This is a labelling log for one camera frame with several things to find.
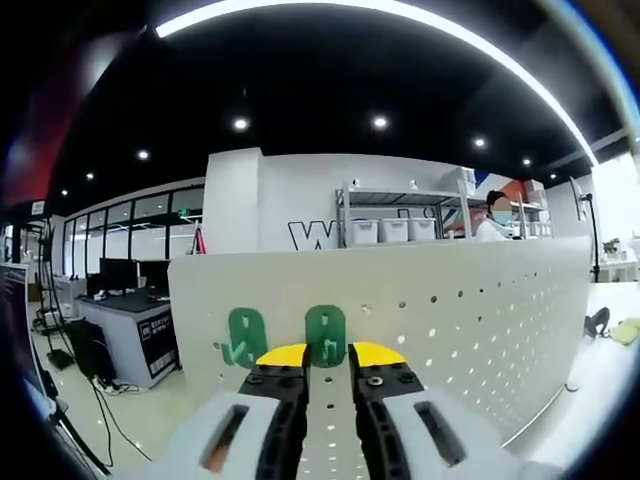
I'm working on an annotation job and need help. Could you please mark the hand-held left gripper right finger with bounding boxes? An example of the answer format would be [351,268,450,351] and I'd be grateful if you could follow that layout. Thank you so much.
[348,341,522,480]

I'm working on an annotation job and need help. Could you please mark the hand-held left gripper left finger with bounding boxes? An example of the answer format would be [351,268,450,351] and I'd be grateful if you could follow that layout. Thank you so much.
[167,342,309,480]

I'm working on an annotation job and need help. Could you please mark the green hook assembly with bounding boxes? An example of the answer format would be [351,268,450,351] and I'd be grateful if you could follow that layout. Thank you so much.
[304,303,347,369]
[222,307,271,369]

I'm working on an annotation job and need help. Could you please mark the white perforated mounting plate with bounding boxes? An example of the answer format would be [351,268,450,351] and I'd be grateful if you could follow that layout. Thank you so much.
[167,234,595,480]

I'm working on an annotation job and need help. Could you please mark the dark workbench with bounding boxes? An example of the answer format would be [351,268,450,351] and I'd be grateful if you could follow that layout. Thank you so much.
[77,292,180,390]

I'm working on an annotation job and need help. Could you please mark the white power strip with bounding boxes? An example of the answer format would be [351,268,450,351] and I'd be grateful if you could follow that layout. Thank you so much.
[91,375,126,394]

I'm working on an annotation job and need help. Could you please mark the black computer tower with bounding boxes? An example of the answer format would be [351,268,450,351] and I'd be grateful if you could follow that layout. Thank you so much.
[69,319,119,382]

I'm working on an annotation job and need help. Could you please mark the black computer monitor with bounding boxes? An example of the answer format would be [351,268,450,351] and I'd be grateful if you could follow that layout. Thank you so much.
[138,259,172,297]
[98,257,140,292]

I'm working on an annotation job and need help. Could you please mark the red folding ladder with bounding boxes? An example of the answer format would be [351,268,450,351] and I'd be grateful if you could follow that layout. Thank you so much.
[191,223,210,257]

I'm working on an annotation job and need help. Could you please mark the black curved headset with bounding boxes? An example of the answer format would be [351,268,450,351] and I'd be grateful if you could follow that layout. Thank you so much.
[585,307,611,340]

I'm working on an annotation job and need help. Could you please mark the white storage bin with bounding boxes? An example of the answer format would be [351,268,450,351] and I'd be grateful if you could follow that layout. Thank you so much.
[352,219,380,245]
[410,218,437,242]
[379,218,411,244]

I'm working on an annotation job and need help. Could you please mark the pale yellow cloth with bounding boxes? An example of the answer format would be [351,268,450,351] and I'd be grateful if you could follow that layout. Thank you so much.
[605,319,640,347]

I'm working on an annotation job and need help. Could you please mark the grey metal shelf rack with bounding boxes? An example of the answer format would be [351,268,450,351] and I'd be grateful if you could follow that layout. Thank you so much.
[333,178,554,247]

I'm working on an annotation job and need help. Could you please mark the dark panel with text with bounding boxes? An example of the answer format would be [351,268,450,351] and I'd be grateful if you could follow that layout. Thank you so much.
[0,262,30,366]

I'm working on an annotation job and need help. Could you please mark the black tripod stand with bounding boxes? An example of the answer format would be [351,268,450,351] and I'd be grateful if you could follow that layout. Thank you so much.
[569,174,604,284]

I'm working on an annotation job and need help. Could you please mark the round ceiling downlights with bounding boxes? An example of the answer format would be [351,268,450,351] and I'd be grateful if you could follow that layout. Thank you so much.
[59,114,559,199]

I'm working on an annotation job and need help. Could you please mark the long ceiling light strip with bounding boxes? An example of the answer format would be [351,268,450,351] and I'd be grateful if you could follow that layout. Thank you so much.
[154,0,601,166]

